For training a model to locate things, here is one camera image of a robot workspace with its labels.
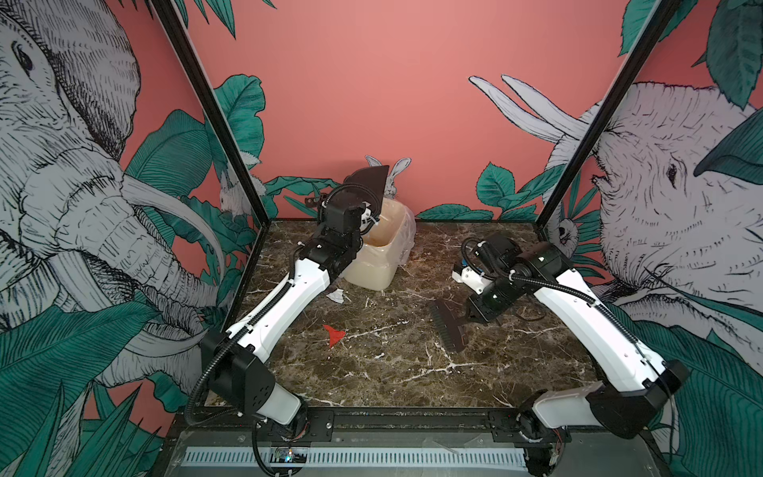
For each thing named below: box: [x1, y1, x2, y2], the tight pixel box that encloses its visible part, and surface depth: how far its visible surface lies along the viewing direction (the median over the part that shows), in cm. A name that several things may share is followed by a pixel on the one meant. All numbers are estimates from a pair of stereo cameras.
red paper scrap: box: [321, 323, 346, 348], surface depth 92 cm
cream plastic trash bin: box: [339, 196, 417, 292], surface depth 89 cm
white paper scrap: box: [325, 288, 345, 305], surface depth 100 cm
